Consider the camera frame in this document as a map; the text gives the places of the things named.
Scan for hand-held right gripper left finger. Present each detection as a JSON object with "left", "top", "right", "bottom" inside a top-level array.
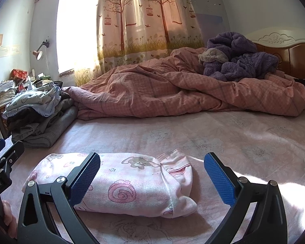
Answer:
[{"left": 17, "top": 152, "right": 110, "bottom": 244}]

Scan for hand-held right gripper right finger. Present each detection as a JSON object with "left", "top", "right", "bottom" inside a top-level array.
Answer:
[{"left": 204, "top": 152, "right": 288, "bottom": 244}]

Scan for pink cartoon print pants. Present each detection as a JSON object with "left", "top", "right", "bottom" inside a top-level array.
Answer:
[{"left": 28, "top": 149, "right": 198, "bottom": 219}]

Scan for person's left hand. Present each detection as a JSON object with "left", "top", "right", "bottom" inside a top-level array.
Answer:
[{"left": 1, "top": 200, "right": 18, "bottom": 239}]

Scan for wooden desk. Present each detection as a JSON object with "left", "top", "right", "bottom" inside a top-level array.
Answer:
[{"left": 0, "top": 104, "right": 13, "bottom": 138}]

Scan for dark grey folded garment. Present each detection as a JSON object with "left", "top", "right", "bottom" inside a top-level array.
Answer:
[{"left": 8, "top": 91, "right": 74, "bottom": 138}]

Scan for stack of papers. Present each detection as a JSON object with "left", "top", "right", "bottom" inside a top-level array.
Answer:
[{"left": 0, "top": 80, "right": 18, "bottom": 108}]

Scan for light blue printed garment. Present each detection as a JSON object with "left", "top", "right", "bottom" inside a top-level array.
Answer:
[{"left": 2, "top": 85, "right": 61, "bottom": 119}]

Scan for red box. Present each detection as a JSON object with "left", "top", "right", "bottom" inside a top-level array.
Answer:
[{"left": 10, "top": 69, "right": 28, "bottom": 80}]

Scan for stack of green books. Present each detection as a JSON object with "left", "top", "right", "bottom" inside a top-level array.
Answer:
[{"left": 30, "top": 73, "right": 52, "bottom": 88}]

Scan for pink checked duvet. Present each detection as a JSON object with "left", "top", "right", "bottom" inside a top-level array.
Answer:
[{"left": 61, "top": 47, "right": 305, "bottom": 121}]

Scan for purple fleece blanket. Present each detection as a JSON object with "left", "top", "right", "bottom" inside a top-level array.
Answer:
[{"left": 198, "top": 32, "right": 279, "bottom": 82}]

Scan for wooden headboard with white trim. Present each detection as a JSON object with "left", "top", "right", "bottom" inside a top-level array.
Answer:
[{"left": 245, "top": 28, "right": 305, "bottom": 79}]

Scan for tree print curtain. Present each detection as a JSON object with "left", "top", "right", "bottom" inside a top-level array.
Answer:
[{"left": 74, "top": 0, "right": 205, "bottom": 87}]

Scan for pale wall paper sheets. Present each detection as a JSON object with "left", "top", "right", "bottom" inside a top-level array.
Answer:
[{"left": 0, "top": 45, "right": 20, "bottom": 58}]

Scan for pink wall lamp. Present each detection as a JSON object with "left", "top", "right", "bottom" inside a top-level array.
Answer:
[{"left": 33, "top": 40, "right": 50, "bottom": 61}]

